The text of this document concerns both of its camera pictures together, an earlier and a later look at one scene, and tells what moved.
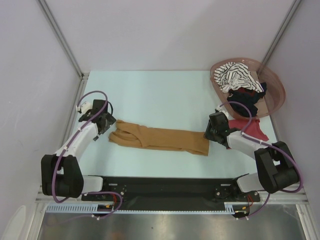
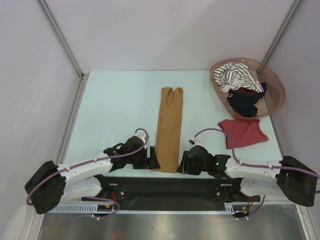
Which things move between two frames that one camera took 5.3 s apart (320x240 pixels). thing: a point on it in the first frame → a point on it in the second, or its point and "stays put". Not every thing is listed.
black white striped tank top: x=232 y=75 stays put
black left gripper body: x=109 y=121 → x=139 y=160
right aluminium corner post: x=295 y=5 stays put
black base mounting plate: x=171 y=193 stays put
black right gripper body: x=210 y=133 → x=193 y=169
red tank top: x=254 y=130 stays put
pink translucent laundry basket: x=274 y=95 stays put
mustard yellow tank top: x=137 y=135 → x=169 y=134
